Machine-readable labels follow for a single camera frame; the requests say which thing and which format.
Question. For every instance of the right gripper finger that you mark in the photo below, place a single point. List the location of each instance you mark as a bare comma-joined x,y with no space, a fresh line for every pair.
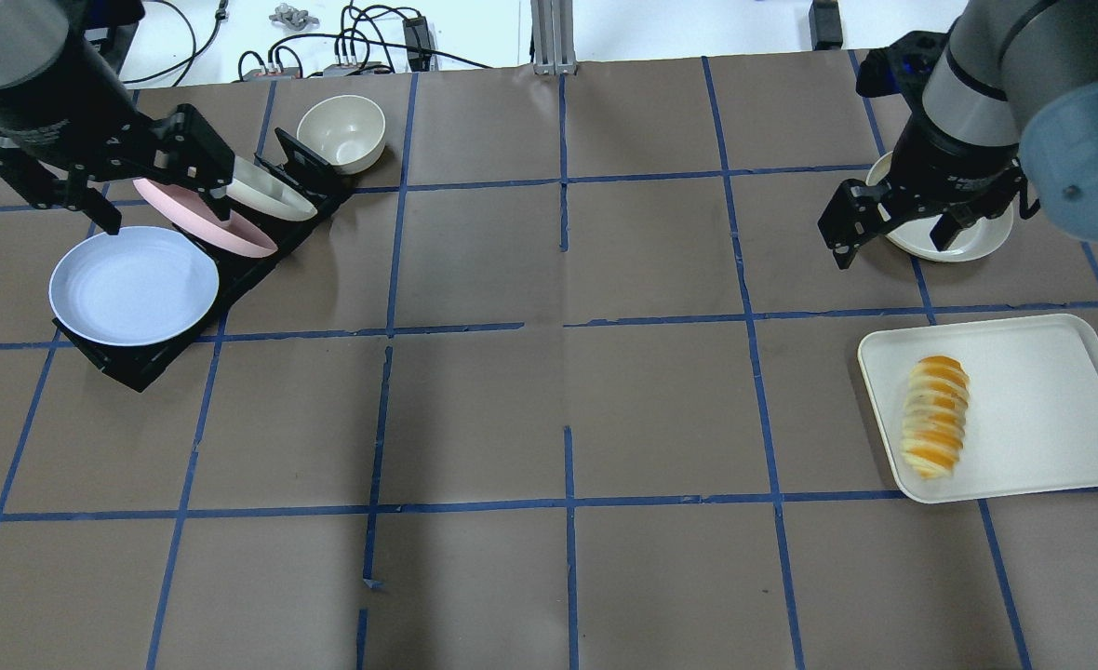
853,218
991,204

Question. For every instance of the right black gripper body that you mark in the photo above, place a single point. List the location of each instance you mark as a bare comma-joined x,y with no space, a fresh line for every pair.
951,156

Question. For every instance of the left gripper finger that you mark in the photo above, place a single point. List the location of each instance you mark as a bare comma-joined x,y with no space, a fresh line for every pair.
183,149
42,189

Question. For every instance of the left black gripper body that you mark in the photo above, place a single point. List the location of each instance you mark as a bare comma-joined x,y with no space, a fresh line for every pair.
44,104

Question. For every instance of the blue plate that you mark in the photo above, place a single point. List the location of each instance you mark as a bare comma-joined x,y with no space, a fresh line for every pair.
139,287

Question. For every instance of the striped bread roll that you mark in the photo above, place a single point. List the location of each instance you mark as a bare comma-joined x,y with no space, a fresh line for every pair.
935,406

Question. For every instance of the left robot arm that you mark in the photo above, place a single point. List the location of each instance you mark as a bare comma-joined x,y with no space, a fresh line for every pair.
40,45

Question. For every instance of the pink plate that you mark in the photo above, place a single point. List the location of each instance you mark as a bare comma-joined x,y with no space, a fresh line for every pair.
189,212

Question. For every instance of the cream plate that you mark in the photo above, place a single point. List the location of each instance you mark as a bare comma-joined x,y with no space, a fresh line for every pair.
254,187

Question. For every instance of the white oval dish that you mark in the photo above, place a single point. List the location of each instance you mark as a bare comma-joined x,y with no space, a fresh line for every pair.
982,239

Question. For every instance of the black dish rack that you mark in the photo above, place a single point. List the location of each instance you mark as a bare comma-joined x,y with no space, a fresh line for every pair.
310,175

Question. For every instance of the cream bowl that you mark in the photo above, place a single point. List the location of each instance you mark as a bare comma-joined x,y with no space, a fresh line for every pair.
348,131

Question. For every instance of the silver metal clamp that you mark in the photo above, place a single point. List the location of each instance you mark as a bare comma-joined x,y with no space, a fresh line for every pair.
293,18

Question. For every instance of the white tray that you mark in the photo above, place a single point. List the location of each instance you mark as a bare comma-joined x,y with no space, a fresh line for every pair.
1032,423

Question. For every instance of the black power adapter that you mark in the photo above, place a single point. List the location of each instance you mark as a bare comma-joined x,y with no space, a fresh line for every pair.
418,44

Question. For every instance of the brown paper table cover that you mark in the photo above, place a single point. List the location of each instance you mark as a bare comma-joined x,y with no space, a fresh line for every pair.
570,382

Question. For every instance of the aluminium frame post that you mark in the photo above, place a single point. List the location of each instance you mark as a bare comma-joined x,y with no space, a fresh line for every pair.
552,37

